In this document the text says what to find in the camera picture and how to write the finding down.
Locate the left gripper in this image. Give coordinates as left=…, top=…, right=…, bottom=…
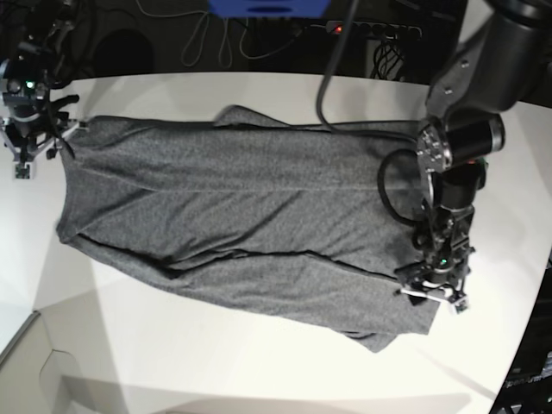
left=394, top=243, right=474, bottom=315

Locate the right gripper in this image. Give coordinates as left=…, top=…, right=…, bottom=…
left=1, top=97, right=87, bottom=179

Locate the grey long-sleeve t-shirt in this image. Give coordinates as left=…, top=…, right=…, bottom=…
left=57, top=106, right=439, bottom=352

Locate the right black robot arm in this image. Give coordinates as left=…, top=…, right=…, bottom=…
left=1, top=1, right=97, bottom=180

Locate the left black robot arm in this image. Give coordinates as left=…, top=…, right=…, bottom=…
left=395, top=1, right=551, bottom=313

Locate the blue plastic box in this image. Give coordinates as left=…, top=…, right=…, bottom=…
left=208, top=0, right=330, bottom=18

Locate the grey side table panel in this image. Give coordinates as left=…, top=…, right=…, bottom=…
left=1, top=313, right=79, bottom=413

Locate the black power strip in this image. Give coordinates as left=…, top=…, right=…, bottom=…
left=349, top=22, right=423, bottom=41

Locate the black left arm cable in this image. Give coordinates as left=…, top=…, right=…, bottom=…
left=315, top=0, right=428, bottom=225

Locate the grey looped cable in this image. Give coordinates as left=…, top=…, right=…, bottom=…
left=180, top=12, right=298, bottom=69

